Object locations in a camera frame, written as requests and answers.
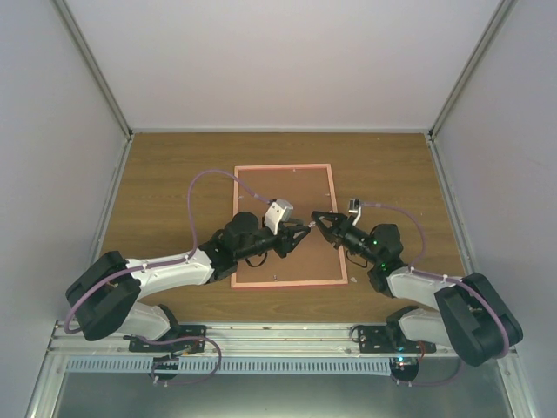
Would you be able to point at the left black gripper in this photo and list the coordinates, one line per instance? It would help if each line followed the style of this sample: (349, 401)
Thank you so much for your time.
(286, 245)

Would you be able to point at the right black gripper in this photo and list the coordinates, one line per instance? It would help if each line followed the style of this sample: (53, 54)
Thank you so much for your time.
(339, 227)

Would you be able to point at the pink photo frame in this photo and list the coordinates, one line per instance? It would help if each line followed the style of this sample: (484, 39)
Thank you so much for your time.
(314, 262)

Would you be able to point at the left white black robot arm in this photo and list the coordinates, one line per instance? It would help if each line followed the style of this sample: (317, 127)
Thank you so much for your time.
(105, 299)

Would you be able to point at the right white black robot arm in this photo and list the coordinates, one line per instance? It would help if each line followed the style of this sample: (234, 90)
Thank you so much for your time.
(466, 314)

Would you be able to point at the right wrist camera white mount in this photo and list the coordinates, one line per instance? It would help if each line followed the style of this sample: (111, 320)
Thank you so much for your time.
(355, 210)

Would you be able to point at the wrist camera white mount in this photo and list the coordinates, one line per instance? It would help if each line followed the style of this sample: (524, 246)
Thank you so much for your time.
(279, 211)
(355, 210)

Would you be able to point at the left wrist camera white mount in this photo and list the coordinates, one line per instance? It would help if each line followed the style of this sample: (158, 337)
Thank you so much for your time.
(279, 211)

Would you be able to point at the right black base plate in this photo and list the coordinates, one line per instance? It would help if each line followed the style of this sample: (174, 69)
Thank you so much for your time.
(378, 339)

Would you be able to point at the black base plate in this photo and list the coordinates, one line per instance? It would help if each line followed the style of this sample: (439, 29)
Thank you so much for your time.
(378, 339)
(181, 339)

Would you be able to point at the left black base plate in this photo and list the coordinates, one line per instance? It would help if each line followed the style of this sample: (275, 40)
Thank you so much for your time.
(181, 339)

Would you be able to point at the aluminium front rail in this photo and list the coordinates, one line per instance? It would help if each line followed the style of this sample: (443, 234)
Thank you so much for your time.
(243, 339)

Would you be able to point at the grey slotted cable duct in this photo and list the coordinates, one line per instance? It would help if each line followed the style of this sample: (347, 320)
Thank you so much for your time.
(233, 365)

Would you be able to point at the right aluminium corner post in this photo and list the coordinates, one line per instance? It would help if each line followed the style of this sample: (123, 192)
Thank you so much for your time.
(487, 37)

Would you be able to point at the aluminium corner post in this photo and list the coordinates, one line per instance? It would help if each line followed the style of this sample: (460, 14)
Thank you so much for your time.
(70, 23)
(487, 37)

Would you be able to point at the left aluminium corner post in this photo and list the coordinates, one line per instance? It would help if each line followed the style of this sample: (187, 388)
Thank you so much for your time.
(70, 23)

